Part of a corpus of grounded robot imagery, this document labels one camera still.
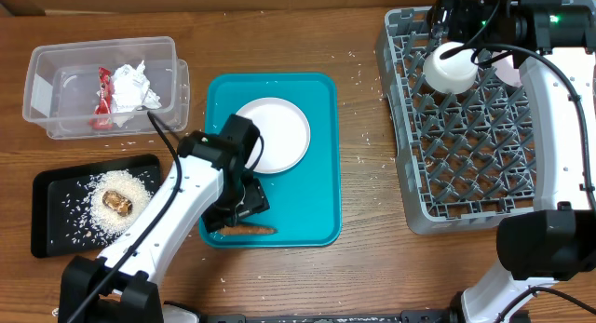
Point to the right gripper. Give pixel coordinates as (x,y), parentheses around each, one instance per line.
(463,7)

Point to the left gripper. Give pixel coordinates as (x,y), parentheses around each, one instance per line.
(255,200)

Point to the carrot piece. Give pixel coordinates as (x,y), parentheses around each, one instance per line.
(247,230)

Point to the small white bowl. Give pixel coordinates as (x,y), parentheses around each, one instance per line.
(505,72)

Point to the pale green bowl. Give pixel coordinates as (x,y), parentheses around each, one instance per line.
(452,75)

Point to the large white plate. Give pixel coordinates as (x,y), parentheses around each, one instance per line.
(285,131)

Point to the brown food scrap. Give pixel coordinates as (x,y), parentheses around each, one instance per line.
(117,203)

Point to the white napkin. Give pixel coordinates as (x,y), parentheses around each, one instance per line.
(132,90)

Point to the red snack wrapper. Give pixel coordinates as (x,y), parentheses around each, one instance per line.
(104,106)

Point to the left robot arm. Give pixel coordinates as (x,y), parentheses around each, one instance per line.
(209,182)

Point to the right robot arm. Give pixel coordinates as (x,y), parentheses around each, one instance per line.
(552,44)

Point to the grey dishwasher rack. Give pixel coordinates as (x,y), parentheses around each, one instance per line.
(465,161)

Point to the teal serving tray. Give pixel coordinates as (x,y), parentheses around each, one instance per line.
(305,200)

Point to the pile of white rice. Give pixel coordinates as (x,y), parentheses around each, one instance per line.
(107,220)

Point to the black tray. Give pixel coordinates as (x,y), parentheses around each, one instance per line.
(61,220)

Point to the clear plastic bin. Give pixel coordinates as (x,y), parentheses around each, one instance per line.
(62,87)

